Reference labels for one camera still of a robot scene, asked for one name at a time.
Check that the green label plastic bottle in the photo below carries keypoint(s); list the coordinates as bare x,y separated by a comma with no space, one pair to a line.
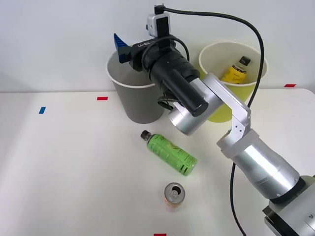
169,152

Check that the silver and black right arm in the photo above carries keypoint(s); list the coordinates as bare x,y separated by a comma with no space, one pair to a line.
258,157

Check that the yellow-green plastic waste bin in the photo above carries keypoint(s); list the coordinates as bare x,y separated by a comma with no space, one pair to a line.
217,116

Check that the grey plastic waste bin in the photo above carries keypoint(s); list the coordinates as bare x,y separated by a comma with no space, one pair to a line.
137,105

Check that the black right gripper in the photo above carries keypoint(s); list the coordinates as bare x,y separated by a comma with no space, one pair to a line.
140,55

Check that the orange drink can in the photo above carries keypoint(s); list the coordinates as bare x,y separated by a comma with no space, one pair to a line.
174,194

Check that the yellow label plastic bottle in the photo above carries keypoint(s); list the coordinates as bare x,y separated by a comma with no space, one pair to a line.
235,73

